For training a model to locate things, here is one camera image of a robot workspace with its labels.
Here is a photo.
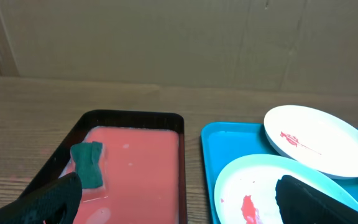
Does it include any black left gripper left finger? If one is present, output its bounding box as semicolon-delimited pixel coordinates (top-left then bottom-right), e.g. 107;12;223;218
0;172;82;224

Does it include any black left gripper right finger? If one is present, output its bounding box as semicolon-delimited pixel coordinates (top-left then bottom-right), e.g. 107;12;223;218
275;175;358;224

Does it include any light blue plate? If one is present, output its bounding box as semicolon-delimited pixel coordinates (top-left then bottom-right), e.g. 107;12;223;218
214;154;358;224

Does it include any green scrubbing sponge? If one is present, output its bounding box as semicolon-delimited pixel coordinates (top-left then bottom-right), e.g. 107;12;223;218
70;141;103;189

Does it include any white plate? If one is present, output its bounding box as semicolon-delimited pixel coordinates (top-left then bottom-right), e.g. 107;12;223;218
264;105;358;179

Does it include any black tray with red water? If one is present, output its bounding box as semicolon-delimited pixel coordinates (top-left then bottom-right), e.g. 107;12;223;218
24;110;187;223

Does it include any blue plastic tray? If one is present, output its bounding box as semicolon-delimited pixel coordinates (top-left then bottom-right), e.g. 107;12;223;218
200;122;358;224

